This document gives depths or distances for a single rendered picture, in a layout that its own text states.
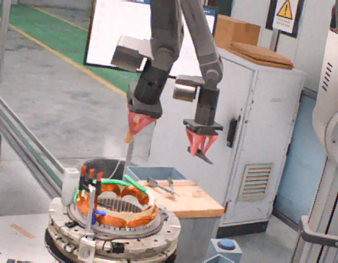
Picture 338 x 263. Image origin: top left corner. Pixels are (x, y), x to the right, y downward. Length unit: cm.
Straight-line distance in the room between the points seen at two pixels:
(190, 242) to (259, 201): 234
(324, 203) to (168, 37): 52
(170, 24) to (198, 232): 72
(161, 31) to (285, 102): 269
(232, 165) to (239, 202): 29
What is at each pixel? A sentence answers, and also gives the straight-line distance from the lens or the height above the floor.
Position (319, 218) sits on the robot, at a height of 121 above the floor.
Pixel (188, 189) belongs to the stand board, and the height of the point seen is 107.
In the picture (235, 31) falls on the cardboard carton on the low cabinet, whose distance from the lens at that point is 395.
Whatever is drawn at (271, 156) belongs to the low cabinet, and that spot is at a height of 60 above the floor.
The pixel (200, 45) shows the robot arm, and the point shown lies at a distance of 151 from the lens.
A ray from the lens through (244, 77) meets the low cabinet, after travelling 352.
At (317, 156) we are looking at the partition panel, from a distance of 387.
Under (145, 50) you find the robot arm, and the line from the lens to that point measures 116.
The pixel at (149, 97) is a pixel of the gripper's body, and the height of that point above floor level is 141.
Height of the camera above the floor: 169
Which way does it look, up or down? 21 degrees down
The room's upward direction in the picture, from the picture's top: 10 degrees clockwise
